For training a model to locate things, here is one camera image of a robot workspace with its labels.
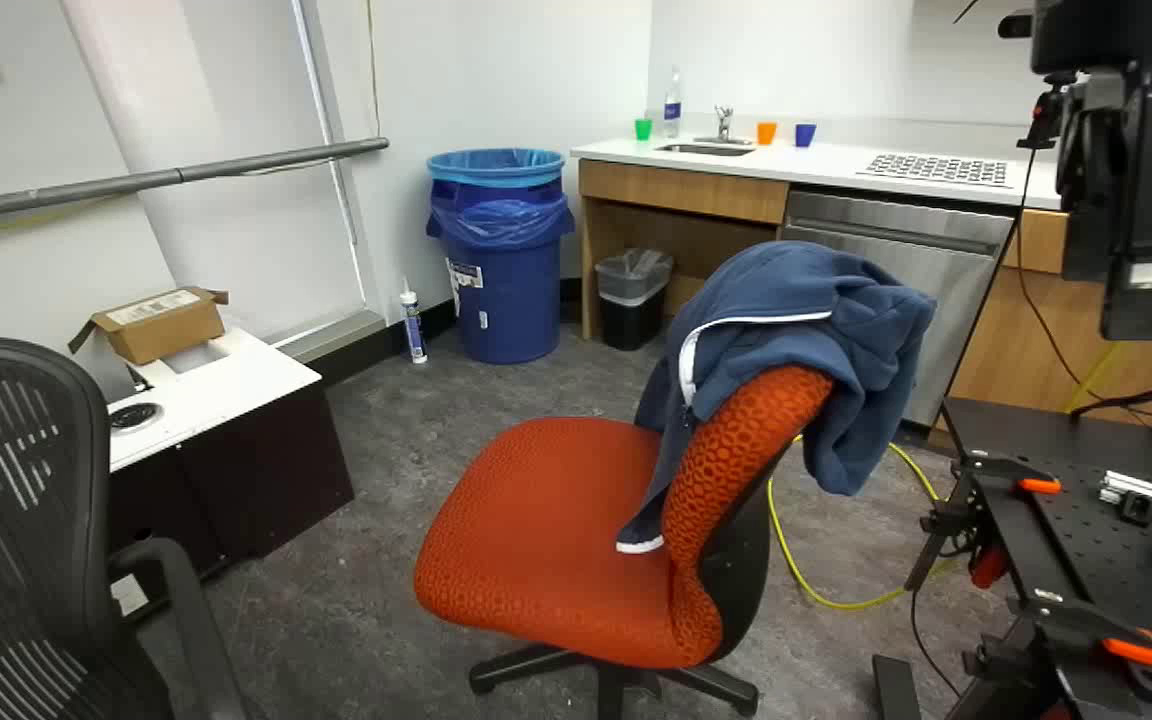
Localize blue jumper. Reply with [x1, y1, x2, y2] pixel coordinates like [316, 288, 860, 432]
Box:
[611, 237, 940, 556]

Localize small black waste bin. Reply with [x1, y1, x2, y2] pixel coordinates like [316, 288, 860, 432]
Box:
[590, 243, 675, 356]

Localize orange fabric swivel chair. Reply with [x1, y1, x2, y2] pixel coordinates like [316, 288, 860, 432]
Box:
[412, 362, 839, 720]

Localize black robot table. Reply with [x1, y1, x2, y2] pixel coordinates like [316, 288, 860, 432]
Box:
[940, 396, 1152, 720]

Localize clear water bottle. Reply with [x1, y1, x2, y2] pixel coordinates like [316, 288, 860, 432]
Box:
[659, 67, 687, 143]

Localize black round disc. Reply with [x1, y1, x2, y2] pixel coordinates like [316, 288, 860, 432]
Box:
[107, 396, 162, 432]

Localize silver metal bracket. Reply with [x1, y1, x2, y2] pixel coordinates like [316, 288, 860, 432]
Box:
[1094, 468, 1152, 529]

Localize black cabinet with white top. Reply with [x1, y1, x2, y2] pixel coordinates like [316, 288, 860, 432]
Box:
[103, 327, 360, 583]

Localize white spray can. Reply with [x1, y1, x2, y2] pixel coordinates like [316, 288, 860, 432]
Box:
[396, 288, 433, 368]

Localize black mesh office chair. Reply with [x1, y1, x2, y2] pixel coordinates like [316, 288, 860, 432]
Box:
[0, 337, 247, 720]

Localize black clamp with orange handle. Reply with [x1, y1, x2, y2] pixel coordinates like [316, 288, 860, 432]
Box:
[958, 591, 1152, 720]
[908, 454, 1069, 598]

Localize blue round trash bin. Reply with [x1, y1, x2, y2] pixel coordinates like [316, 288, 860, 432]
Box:
[424, 143, 576, 368]

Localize grey drying mat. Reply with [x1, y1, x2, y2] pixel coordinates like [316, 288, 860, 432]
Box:
[855, 148, 1017, 191]

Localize yellow cable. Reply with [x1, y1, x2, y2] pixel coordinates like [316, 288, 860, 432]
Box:
[765, 438, 948, 615]

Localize grey wall rail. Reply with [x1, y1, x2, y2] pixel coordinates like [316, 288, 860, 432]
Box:
[0, 133, 391, 230]

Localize brown cardboard box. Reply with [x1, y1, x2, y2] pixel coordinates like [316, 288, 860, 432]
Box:
[63, 285, 232, 373]

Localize stainless steel dishwasher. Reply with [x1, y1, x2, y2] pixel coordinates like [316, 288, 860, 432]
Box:
[776, 184, 1017, 432]

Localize wooden counter with white top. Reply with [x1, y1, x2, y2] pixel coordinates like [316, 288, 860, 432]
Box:
[573, 117, 1152, 454]

